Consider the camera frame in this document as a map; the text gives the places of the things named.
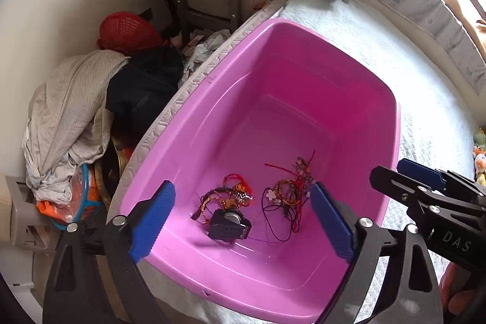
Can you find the red mesh basket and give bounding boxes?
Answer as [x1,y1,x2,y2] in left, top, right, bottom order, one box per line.
[97,12,166,55]

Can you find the green plush toy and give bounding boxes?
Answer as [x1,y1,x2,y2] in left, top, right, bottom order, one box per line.
[473,128,486,146]

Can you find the red string bracelet long tails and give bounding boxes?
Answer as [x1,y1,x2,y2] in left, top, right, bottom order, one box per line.
[265,151,316,196]

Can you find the pink plastic tub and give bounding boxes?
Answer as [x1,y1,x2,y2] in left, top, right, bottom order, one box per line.
[119,19,399,323]

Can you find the beige teddy bear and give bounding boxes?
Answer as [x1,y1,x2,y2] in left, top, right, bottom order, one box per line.
[443,0,486,60]

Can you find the grey window seat cover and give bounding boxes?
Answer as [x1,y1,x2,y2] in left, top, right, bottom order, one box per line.
[377,0,485,94]

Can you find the grey cloth pile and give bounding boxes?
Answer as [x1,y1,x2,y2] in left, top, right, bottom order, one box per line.
[22,50,129,206]

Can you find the black wrist watch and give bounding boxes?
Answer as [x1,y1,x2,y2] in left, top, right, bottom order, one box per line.
[207,209,252,242]

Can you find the braided bead bracelet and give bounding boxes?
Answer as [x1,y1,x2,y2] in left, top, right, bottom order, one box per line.
[273,178,305,207]

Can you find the duck plush toy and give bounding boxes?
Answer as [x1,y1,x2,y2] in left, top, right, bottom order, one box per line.
[474,146,486,187]

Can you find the light blue quilted bedspread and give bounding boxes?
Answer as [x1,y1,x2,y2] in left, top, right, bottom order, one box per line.
[105,0,484,324]

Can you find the black clothing pile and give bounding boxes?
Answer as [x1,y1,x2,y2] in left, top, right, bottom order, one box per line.
[105,47,183,144]

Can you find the red gold woven bracelet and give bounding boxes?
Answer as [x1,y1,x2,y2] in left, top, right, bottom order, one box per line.
[190,186,232,224]

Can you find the person's right hand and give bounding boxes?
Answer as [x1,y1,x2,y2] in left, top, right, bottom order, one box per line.
[440,262,485,323]

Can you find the black cord pendant necklace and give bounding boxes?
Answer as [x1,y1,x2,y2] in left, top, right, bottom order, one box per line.
[260,190,305,244]

